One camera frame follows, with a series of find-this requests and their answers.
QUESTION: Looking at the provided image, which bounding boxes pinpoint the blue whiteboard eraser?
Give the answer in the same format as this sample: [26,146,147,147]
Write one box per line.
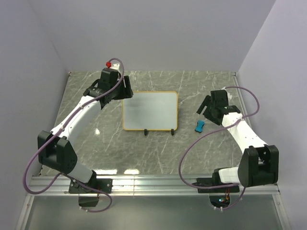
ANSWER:
[194,120,205,133]

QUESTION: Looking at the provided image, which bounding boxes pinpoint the yellow framed whiteboard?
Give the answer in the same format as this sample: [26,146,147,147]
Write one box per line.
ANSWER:
[122,91,178,131]

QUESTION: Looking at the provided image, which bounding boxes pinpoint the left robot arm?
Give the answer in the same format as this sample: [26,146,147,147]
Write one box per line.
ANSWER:
[38,62,133,193]

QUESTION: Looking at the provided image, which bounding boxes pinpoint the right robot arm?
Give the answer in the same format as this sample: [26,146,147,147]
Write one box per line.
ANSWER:
[197,90,279,192]

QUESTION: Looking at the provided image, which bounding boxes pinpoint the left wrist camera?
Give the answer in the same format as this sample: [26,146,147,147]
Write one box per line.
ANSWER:
[106,60,122,72]

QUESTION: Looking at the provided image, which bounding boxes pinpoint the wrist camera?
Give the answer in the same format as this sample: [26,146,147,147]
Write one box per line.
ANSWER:
[106,60,122,72]
[222,87,232,101]

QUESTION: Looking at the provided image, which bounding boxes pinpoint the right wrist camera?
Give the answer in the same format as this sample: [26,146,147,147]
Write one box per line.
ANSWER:
[222,87,232,101]

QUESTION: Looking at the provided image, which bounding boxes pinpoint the wire whiteboard stand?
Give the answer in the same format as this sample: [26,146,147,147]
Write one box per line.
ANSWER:
[143,129,175,136]

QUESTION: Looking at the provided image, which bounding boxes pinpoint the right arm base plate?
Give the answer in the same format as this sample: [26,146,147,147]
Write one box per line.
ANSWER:
[193,178,240,194]

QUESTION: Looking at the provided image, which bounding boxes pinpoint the aluminium mounting rail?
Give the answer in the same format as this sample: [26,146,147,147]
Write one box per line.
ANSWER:
[28,174,280,196]

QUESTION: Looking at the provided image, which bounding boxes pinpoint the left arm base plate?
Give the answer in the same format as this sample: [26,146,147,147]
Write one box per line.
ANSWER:
[68,178,113,194]

